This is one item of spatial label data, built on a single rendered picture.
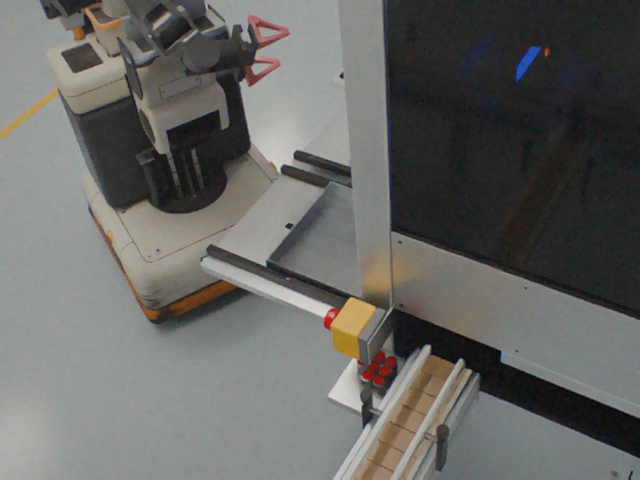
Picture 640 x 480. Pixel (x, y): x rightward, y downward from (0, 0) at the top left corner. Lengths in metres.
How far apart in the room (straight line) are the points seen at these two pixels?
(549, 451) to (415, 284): 0.42
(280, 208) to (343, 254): 0.20
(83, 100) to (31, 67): 1.75
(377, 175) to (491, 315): 0.29
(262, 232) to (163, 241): 0.94
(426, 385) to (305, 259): 0.41
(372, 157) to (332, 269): 0.51
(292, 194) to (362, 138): 0.68
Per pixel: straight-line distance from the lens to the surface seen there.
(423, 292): 1.31
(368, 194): 1.21
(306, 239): 1.69
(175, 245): 2.60
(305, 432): 2.44
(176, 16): 1.52
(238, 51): 1.53
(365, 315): 1.36
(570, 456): 1.51
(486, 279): 1.22
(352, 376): 1.47
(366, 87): 1.08
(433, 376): 1.40
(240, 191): 2.73
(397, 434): 1.34
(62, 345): 2.84
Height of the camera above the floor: 2.09
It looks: 46 degrees down
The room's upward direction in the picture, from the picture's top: 7 degrees counter-clockwise
